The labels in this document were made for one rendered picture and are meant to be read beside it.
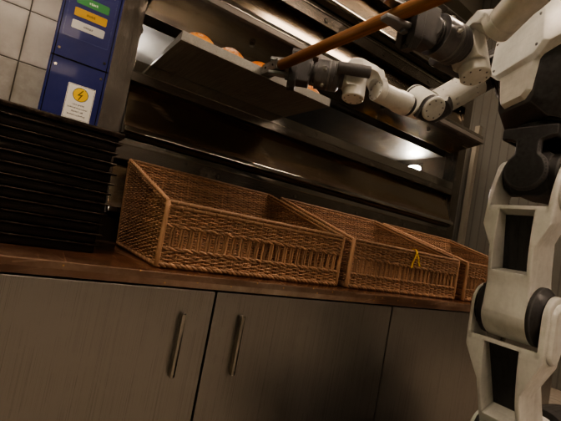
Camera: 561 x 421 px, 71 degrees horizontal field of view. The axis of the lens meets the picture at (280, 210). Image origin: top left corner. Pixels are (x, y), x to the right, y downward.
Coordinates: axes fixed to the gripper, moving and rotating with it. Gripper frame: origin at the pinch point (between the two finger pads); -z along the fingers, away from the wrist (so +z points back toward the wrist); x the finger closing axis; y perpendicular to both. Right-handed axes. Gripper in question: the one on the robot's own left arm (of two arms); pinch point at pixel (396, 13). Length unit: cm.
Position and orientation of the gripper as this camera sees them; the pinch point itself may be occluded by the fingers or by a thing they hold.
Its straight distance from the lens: 92.1
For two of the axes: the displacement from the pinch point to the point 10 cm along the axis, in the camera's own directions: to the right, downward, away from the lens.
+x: -1.8, 9.8, -0.5
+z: 8.8, 1.9, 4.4
